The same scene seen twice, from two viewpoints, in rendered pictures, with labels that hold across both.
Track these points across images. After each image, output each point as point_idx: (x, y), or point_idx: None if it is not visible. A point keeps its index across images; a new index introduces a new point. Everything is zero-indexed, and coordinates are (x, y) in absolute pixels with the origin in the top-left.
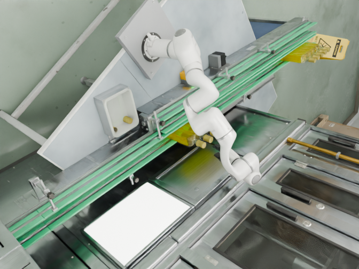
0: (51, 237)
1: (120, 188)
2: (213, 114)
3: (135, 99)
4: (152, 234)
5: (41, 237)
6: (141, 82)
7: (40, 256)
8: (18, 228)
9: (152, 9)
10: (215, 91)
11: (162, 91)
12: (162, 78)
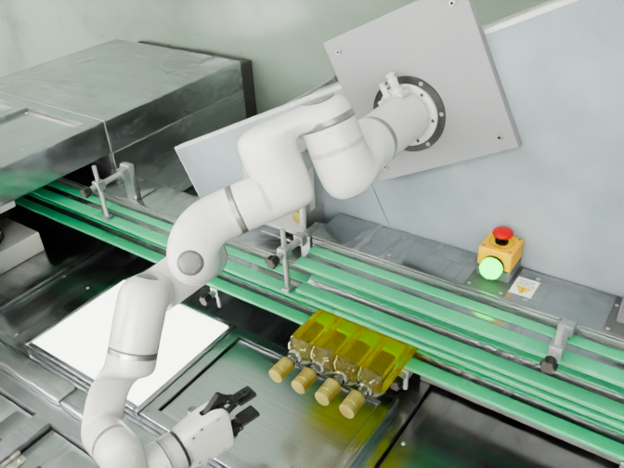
0: (134, 256)
1: (235, 299)
2: (121, 289)
3: None
4: (84, 362)
5: (88, 233)
6: None
7: (100, 258)
8: (84, 201)
9: (443, 23)
10: (168, 259)
11: (424, 231)
12: (434, 204)
